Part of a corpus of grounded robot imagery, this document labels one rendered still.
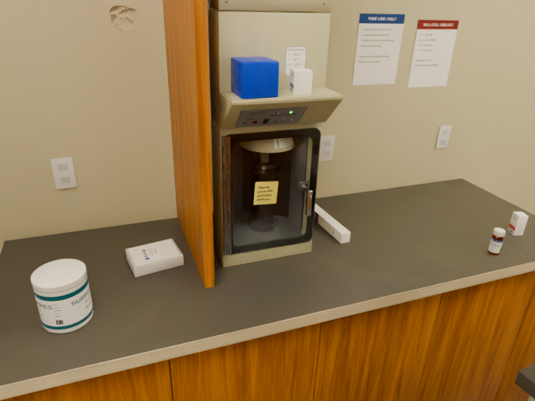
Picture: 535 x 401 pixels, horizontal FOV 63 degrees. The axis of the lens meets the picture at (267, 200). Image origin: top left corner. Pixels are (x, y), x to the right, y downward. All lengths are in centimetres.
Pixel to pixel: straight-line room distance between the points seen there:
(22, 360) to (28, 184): 69
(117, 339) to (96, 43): 93
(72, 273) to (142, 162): 60
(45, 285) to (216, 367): 50
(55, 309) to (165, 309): 28
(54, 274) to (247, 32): 80
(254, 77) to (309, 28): 25
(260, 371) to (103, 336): 47
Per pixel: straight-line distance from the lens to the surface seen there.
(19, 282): 154
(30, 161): 169
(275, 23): 124
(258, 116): 119
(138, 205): 176
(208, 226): 124
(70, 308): 124
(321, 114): 127
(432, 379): 188
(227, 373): 134
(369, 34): 189
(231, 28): 120
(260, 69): 113
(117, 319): 129
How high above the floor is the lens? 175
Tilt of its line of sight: 25 degrees down
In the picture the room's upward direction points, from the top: 2 degrees clockwise
